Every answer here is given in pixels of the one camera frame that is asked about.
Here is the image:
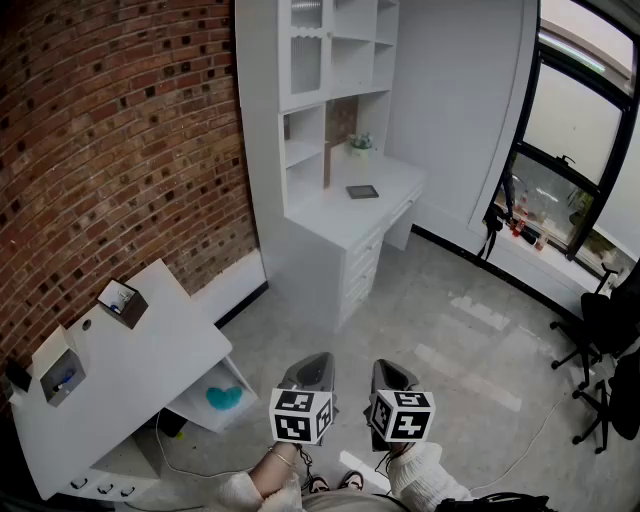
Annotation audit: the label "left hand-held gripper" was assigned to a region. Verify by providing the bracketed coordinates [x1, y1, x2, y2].
[268, 351, 337, 446]

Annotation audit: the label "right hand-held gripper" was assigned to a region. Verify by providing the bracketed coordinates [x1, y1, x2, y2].
[363, 358, 437, 454]

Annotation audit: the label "person's left forearm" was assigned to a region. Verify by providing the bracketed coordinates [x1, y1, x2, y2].
[214, 440, 314, 512]

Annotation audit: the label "person's right forearm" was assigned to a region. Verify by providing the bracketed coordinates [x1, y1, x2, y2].
[387, 442, 474, 512]

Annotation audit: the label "white desk with shelving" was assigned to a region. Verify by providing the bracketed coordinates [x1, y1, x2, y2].
[282, 152, 429, 334]

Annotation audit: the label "teal heart cushion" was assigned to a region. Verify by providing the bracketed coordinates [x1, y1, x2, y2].
[205, 385, 244, 412]

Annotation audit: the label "white open table shelf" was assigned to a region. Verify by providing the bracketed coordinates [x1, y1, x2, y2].
[167, 355, 260, 434]

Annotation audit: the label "person's beige top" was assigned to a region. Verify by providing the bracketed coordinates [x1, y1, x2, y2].
[302, 489, 401, 512]

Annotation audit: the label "black bag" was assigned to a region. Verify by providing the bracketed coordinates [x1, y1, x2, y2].
[434, 492, 551, 512]

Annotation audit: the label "white side table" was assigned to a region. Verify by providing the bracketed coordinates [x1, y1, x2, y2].
[9, 258, 234, 501]

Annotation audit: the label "white drawer unit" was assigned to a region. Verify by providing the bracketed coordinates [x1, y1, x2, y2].
[57, 437, 164, 501]

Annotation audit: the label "dark brown open box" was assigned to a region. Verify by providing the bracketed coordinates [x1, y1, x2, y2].
[97, 278, 150, 330]

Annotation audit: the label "black office chair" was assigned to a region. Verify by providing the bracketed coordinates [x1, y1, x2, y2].
[571, 349, 640, 455]
[549, 262, 640, 386]

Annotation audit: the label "grey open box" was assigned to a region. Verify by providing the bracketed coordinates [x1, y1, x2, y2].
[39, 348, 87, 408]

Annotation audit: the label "white pot with flowers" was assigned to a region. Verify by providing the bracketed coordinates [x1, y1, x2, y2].
[347, 132, 376, 160]

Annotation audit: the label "small black object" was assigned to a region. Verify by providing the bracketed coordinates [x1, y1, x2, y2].
[3, 357, 33, 395]

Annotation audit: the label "black framed window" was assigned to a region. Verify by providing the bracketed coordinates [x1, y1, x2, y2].
[482, 0, 640, 281]

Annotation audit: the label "ribbed glass cabinet door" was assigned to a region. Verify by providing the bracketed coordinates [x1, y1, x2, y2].
[278, 0, 335, 112]

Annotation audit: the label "thin gold bracelet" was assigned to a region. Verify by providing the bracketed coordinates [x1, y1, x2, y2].
[267, 446, 297, 469]

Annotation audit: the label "white floor cable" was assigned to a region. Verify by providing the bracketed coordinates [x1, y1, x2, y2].
[153, 409, 256, 477]
[469, 399, 567, 494]

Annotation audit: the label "black hanging straps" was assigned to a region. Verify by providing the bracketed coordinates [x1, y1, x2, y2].
[477, 169, 516, 261]

